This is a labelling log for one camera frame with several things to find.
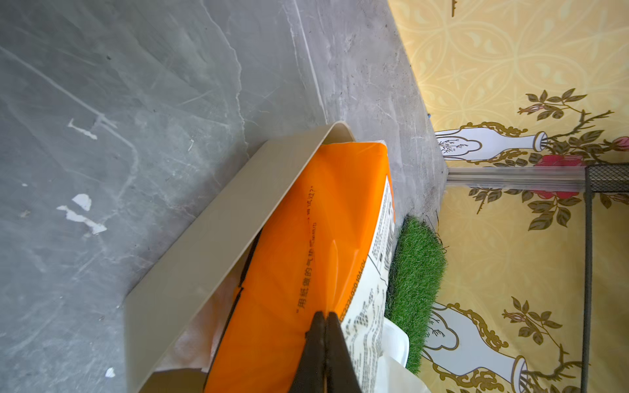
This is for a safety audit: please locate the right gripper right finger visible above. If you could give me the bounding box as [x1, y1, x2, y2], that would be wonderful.
[325, 312, 362, 393]

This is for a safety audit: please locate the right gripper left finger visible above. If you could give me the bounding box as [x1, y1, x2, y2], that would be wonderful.
[289, 311, 326, 393]

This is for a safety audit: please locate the orange tissue pack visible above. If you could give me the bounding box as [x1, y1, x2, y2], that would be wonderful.
[156, 141, 397, 393]

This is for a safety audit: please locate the beige tissue box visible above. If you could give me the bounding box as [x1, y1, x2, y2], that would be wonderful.
[124, 121, 355, 392]

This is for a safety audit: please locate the white tissue box lid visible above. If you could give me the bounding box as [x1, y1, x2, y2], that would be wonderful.
[381, 318, 410, 367]

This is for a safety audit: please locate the green artificial grass mat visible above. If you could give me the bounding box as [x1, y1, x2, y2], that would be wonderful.
[385, 215, 447, 373]

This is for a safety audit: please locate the black wire wall basket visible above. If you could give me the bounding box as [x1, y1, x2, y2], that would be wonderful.
[581, 163, 628, 392]

